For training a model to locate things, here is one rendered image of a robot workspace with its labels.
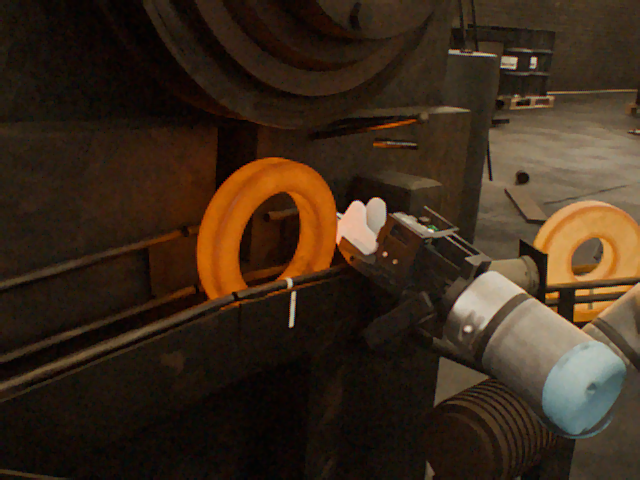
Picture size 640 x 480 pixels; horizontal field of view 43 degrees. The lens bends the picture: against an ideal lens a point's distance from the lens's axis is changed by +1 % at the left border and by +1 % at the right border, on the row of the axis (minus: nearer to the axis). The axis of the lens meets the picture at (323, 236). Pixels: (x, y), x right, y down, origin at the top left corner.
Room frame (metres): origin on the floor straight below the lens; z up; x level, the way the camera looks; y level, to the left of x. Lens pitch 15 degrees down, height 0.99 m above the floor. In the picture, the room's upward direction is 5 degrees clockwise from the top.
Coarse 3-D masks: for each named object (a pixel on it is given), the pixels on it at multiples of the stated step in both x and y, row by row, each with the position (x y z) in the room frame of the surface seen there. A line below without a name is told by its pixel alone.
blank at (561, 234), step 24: (552, 216) 1.07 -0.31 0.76; (576, 216) 1.05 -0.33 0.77; (600, 216) 1.06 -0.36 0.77; (624, 216) 1.07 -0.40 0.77; (552, 240) 1.04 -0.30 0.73; (576, 240) 1.05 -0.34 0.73; (624, 240) 1.07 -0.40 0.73; (552, 264) 1.04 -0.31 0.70; (600, 264) 1.09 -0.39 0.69; (624, 264) 1.07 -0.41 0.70; (600, 288) 1.06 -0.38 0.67; (624, 288) 1.07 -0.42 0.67; (576, 312) 1.06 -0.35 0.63
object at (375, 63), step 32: (192, 0) 0.70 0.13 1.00; (224, 0) 0.73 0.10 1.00; (256, 0) 0.73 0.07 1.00; (224, 32) 0.73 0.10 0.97; (256, 32) 0.75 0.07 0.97; (288, 32) 0.76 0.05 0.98; (256, 64) 0.76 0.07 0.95; (288, 64) 0.79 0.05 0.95; (320, 64) 0.80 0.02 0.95; (352, 64) 0.86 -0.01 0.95; (384, 64) 0.90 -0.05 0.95
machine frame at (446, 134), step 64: (0, 0) 0.76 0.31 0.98; (64, 0) 0.80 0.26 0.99; (448, 0) 1.28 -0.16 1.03; (0, 64) 0.75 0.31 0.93; (64, 64) 0.80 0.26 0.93; (128, 64) 0.86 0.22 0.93; (0, 128) 0.72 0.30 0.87; (64, 128) 0.76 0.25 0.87; (128, 128) 0.80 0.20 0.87; (192, 128) 0.85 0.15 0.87; (256, 128) 0.93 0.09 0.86; (320, 128) 1.00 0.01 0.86; (448, 128) 1.21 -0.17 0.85; (0, 192) 0.69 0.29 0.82; (64, 192) 0.74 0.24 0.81; (128, 192) 0.79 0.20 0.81; (192, 192) 0.85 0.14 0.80; (448, 192) 1.23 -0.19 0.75; (0, 256) 0.69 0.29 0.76; (64, 256) 0.74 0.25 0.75; (128, 256) 0.79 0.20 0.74; (192, 256) 0.86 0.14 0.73; (256, 256) 0.93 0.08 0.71; (0, 320) 0.69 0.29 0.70; (64, 320) 0.74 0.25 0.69; (192, 320) 0.86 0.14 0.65; (256, 384) 0.94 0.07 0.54; (384, 384) 1.15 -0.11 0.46; (128, 448) 0.80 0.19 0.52; (192, 448) 0.87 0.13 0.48; (256, 448) 0.95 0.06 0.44; (384, 448) 1.16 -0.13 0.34
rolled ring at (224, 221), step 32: (256, 160) 0.85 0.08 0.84; (288, 160) 0.86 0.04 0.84; (224, 192) 0.81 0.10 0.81; (256, 192) 0.82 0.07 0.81; (288, 192) 0.89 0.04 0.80; (320, 192) 0.89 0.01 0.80; (224, 224) 0.79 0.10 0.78; (320, 224) 0.89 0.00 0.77; (224, 256) 0.79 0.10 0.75; (320, 256) 0.89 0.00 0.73; (224, 288) 0.79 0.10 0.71
